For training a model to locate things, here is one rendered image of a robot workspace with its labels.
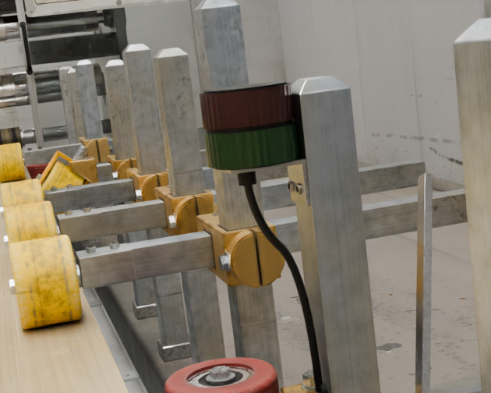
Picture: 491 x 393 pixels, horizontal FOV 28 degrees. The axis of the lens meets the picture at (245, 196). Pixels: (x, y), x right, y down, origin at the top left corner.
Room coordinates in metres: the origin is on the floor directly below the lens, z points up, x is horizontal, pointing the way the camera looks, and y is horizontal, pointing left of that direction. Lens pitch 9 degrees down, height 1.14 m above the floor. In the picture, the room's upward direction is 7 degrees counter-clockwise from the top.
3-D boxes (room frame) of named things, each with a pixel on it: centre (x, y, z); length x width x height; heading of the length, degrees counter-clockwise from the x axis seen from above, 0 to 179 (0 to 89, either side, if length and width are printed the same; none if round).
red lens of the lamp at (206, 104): (0.63, -0.01, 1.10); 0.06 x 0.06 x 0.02
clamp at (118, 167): (1.63, 0.19, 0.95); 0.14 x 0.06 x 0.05; 14
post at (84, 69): (2.10, 0.31, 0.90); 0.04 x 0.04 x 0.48; 14
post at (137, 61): (1.37, 0.13, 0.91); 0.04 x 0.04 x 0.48; 14
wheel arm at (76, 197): (1.42, 0.07, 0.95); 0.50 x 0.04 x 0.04; 104
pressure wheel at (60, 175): (1.62, 0.31, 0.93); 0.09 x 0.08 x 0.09; 104
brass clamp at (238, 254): (0.91, 0.01, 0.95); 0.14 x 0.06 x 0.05; 14
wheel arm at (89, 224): (1.18, 0.01, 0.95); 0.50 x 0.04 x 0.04; 104
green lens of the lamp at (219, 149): (0.63, -0.01, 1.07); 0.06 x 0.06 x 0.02
